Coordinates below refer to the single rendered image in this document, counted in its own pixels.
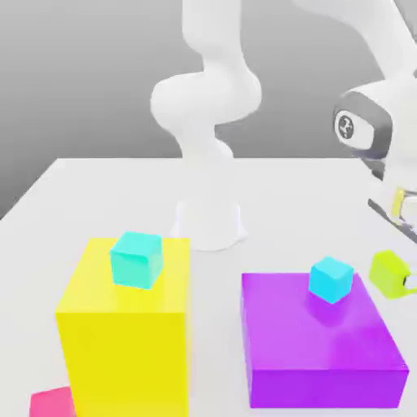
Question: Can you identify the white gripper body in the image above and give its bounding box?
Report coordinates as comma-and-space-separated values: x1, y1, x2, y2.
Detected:
367, 187, 417, 261

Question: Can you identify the large yellow box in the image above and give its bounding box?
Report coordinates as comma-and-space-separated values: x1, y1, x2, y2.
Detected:
55, 237, 191, 417

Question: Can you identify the large purple box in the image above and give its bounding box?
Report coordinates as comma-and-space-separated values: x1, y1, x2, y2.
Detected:
240, 271, 410, 410

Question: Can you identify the small lime cube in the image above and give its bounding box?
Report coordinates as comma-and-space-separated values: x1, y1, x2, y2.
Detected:
368, 248, 412, 300

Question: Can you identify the small turquoise cube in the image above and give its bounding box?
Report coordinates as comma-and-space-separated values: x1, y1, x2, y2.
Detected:
109, 230, 164, 290

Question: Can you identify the small pink cube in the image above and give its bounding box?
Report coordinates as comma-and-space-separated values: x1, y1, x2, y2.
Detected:
29, 385, 77, 417

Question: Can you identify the small cyan cube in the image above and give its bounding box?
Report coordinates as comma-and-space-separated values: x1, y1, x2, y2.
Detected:
308, 255, 355, 305

